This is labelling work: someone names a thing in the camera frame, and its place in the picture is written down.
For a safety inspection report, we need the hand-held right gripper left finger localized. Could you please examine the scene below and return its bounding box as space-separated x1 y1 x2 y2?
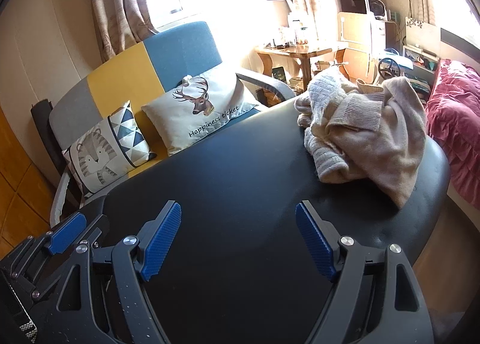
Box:
37 199 182 344

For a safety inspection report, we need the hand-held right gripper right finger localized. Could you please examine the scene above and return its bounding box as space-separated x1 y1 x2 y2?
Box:
295 200 436 344

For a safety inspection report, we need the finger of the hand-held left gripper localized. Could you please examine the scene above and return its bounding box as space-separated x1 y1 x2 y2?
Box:
0 212 88 300
79 214 110 247

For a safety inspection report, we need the pinkish beige knit sweater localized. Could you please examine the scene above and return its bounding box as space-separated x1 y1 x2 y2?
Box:
326 77 428 210

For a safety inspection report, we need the white ribbed knit sweater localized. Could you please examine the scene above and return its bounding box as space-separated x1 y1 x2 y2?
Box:
294 66 361 183

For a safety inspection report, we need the tiger print pillow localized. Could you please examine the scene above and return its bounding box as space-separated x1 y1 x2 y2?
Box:
62 100 158 195

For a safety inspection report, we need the wooden wardrobe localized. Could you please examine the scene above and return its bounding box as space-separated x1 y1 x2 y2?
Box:
0 104 57 255

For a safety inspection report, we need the black rolled mat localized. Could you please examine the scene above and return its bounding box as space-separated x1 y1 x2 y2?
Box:
30 99 72 180

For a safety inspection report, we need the deer print pillow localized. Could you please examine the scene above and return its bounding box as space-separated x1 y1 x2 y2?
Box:
141 64 261 157

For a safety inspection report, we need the toy steering wheel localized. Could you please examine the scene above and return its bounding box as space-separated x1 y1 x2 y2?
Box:
378 56 404 80

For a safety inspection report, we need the grey yellow blue sofa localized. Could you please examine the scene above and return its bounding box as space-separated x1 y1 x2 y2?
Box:
49 21 297 226

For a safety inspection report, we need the wooden side table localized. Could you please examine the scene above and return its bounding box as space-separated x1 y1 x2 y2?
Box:
255 42 349 84

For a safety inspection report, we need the pink bed cover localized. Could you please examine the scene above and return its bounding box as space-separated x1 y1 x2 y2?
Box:
425 59 480 210

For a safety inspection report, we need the row of toiletry bottles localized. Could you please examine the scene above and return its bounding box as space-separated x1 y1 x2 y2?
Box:
262 12 319 48

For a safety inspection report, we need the white flower print board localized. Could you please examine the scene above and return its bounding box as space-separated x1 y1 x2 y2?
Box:
405 16 441 59

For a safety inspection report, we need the small desk fan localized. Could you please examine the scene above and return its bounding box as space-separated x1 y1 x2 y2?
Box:
369 0 389 21

